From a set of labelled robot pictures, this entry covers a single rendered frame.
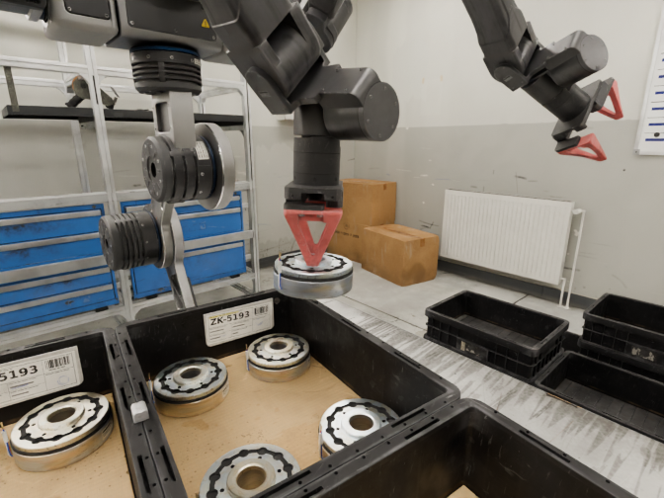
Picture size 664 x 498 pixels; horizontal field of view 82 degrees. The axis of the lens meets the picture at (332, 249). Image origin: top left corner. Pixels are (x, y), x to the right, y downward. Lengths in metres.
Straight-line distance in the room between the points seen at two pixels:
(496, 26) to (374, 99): 0.37
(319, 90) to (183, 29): 0.53
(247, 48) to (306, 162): 0.13
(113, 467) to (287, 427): 0.20
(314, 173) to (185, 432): 0.37
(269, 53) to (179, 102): 0.51
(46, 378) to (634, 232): 3.13
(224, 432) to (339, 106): 0.42
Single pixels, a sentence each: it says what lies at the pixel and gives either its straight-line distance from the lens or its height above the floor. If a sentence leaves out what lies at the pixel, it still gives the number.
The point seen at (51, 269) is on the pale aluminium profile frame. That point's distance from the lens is 2.32.
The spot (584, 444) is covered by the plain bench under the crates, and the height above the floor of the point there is 0.70.
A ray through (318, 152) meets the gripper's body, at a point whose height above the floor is 1.18.
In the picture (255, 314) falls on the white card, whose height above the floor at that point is 0.89.
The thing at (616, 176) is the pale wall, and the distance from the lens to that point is 3.21.
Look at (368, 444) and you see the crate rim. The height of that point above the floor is 0.93.
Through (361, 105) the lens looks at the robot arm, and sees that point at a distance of 0.39.
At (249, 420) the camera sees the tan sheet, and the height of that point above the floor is 0.83.
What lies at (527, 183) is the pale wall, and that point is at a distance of 3.38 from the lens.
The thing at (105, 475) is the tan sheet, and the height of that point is 0.83.
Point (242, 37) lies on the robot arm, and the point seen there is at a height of 1.28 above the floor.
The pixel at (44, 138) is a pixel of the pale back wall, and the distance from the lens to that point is 3.14.
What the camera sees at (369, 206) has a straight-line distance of 3.72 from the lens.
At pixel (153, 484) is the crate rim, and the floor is 0.93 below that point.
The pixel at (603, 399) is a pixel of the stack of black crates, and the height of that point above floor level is 0.38.
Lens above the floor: 1.19
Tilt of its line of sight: 16 degrees down
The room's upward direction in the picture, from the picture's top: straight up
